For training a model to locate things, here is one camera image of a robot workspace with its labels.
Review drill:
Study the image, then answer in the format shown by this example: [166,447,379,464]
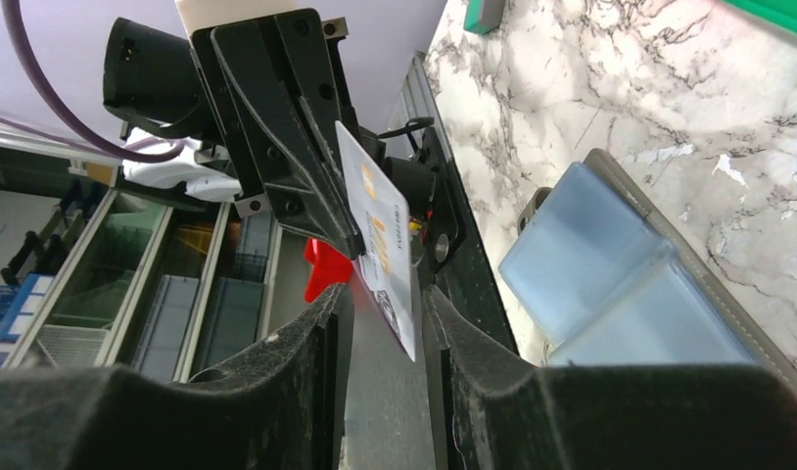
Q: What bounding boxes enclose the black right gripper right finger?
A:
[424,286,797,469]

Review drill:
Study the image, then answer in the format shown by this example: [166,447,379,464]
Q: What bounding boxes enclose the teal eraser block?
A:
[463,0,506,35]

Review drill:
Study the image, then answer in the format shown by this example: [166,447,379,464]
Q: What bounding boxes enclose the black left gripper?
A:
[103,8,363,259]

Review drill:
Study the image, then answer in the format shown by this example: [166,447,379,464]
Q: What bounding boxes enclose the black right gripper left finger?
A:
[0,284,347,469]

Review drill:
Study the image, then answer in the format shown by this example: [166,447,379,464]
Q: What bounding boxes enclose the grey storage drawers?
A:
[0,191,278,382]

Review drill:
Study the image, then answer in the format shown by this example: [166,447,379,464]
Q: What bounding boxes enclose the green plastic bin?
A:
[727,0,797,34]

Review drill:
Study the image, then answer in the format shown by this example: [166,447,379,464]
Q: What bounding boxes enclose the grey card holder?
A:
[499,149,797,394]

